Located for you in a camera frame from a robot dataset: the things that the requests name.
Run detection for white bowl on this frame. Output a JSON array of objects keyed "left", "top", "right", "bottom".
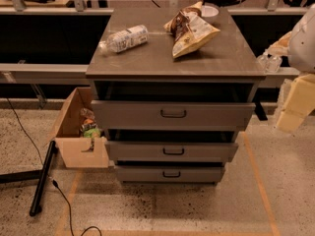
[{"left": 201, "top": 5, "right": 220, "bottom": 25}]

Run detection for yellow brown chip bag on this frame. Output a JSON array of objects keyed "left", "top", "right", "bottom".
[{"left": 163, "top": 2, "right": 220, "bottom": 59}]

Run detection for crumpled snack wrappers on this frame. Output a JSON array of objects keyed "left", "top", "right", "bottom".
[{"left": 80, "top": 108, "right": 96, "bottom": 132}]

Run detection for black floor cable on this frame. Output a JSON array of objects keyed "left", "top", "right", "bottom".
[{"left": 5, "top": 97, "right": 103, "bottom": 236}]

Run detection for cardboard box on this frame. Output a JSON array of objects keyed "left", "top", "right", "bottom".
[{"left": 48, "top": 88, "right": 109, "bottom": 168}]

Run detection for grey three-drawer cabinet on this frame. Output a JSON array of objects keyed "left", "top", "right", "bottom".
[{"left": 85, "top": 6, "right": 267, "bottom": 185}]

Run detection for black metal bar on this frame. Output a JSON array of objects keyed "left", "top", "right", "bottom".
[{"left": 30, "top": 141, "right": 57, "bottom": 216}]

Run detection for clear plastic water bottle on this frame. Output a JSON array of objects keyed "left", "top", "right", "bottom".
[{"left": 98, "top": 25, "right": 149, "bottom": 54}]

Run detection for left clear sanitizer bottle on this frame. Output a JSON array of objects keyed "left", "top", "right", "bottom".
[{"left": 257, "top": 51, "right": 269, "bottom": 70}]

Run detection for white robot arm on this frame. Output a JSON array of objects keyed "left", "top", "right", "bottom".
[{"left": 268, "top": 4, "right": 315, "bottom": 133}]

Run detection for grey drawer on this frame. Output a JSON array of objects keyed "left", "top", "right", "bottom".
[
  {"left": 92, "top": 100, "right": 255, "bottom": 131},
  {"left": 115, "top": 166, "right": 225, "bottom": 183},
  {"left": 105, "top": 142, "right": 238, "bottom": 162}
]

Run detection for grey metal rail shelf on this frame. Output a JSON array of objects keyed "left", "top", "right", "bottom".
[{"left": 0, "top": 63, "right": 300, "bottom": 89}]

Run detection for grey bottom drawer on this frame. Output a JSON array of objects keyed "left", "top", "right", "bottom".
[{"left": 115, "top": 166, "right": 225, "bottom": 183}]

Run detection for grey middle drawer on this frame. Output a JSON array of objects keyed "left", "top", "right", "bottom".
[{"left": 105, "top": 142, "right": 238, "bottom": 162}]

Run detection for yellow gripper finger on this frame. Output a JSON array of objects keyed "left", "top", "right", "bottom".
[
  {"left": 276, "top": 74, "right": 315, "bottom": 133},
  {"left": 268, "top": 31, "right": 291, "bottom": 56}
]

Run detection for grey top drawer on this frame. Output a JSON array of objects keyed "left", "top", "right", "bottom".
[{"left": 92, "top": 100, "right": 255, "bottom": 131}]

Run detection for green snack package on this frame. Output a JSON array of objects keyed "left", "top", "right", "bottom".
[{"left": 83, "top": 128, "right": 101, "bottom": 139}]

